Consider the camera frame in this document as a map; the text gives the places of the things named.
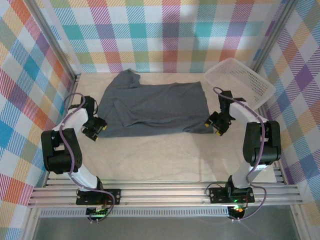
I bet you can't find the left controller board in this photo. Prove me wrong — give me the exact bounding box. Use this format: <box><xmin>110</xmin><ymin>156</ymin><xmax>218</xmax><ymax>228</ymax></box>
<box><xmin>86</xmin><ymin>206</ymin><xmax>111</xmax><ymax>217</ymax></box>

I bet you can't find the white plastic laundry basket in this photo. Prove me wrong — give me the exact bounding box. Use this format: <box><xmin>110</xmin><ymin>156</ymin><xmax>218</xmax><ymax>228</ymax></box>
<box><xmin>204</xmin><ymin>57</ymin><xmax>277</xmax><ymax>111</ymax></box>

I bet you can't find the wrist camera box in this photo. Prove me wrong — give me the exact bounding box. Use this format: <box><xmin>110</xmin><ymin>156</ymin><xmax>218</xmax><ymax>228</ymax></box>
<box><xmin>84</xmin><ymin>96</ymin><xmax>98</xmax><ymax>114</ymax></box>
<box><xmin>217</xmin><ymin>90</ymin><xmax>234</xmax><ymax>107</ymax></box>

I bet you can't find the aluminium corner post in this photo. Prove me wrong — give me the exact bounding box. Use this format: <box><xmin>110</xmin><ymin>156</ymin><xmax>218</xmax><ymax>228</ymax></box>
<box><xmin>248</xmin><ymin>0</ymin><xmax>300</xmax><ymax>73</ymax></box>
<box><xmin>23</xmin><ymin>0</ymin><xmax>82</xmax><ymax>81</ymax></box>

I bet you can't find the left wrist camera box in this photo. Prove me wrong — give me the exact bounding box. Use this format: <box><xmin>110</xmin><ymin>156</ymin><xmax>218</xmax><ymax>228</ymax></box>
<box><xmin>84</xmin><ymin>96</ymin><xmax>98</xmax><ymax>114</ymax></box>

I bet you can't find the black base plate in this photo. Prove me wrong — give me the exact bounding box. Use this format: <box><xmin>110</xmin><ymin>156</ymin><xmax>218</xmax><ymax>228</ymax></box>
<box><xmin>208</xmin><ymin>186</ymin><xmax>256</xmax><ymax>204</ymax></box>
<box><xmin>75</xmin><ymin>188</ymin><xmax>122</xmax><ymax>206</ymax></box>

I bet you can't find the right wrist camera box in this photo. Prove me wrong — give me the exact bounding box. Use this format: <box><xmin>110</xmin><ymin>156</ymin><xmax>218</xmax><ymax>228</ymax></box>
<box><xmin>217</xmin><ymin>90</ymin><xmax>234</xmax><ymax>107</ymax></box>

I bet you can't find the controller board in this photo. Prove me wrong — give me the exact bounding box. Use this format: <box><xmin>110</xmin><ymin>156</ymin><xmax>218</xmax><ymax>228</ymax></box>
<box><xmin>86</xmin><ymin>206</ymin><xmax>111</xmax><ymax>217</ymax></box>
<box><xmin>228</xmin><ymin>204</ymin><xmax>248</xmax><ymax>219</ymax></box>

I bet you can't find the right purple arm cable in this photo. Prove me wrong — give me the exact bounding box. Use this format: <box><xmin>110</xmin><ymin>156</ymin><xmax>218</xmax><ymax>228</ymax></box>
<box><xmin>212</xmin><ymin>86</ymin><xmax>268</xmax><ymax>222</ymax></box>

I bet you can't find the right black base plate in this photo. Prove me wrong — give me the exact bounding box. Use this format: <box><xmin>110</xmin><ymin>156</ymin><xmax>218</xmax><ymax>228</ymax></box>
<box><xmin>208</xmin><ymin>186</ymin><xmax>256</xmax><ymax>204</ymax></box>

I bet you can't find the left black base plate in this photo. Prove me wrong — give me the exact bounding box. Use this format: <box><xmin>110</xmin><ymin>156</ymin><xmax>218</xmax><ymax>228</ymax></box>
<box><xmin>75</xmin><ymin>188</ymin><xmax>122</xmax><ymax>206</ymax></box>

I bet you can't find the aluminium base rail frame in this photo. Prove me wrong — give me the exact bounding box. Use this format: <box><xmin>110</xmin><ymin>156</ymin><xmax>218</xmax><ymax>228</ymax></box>
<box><xmin>27</xmin><ymin>177</ymin><xmax>305</xmax><ymax>209</ymax></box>

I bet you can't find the grey slotted cable duct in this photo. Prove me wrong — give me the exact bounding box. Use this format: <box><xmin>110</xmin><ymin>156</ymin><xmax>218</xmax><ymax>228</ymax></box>
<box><xmin>39</xmin><ymin>208</ymin><xmax>231</xmax><ymax>218</ymax></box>

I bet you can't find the right controller board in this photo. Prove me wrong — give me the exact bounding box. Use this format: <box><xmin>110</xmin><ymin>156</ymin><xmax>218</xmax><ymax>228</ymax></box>
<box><xmin>228</xmin><ymin>204</ymin><xmax>248</xmax><ymax>219</ymax></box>

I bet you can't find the grey t-shirt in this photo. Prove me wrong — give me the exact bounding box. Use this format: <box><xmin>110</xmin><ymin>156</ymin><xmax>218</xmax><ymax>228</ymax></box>
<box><xmin>97</xmin><ymin>69</ymin><xmax>215</xmax><ymax>139</ymax></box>

